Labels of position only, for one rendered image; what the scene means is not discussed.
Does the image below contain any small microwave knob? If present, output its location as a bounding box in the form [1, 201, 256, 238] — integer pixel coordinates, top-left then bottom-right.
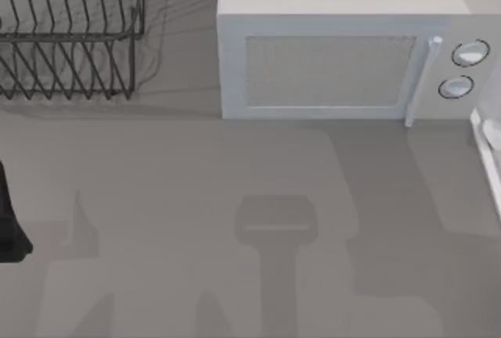
[438, 75, 475, 99]

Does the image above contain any dark wire dish rack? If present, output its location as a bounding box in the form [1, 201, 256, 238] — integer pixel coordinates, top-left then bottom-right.
[0, 0, 149, 101]

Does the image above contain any microwave oven door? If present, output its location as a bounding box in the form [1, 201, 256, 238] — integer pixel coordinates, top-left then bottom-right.
[218, 14, 443, 120]

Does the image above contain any large microwave knob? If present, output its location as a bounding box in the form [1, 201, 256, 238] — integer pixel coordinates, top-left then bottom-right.
[451, 39, 491, 68]

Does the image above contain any microwave door handle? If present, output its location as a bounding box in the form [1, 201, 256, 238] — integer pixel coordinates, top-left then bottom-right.
[404, 35, 443, 128]

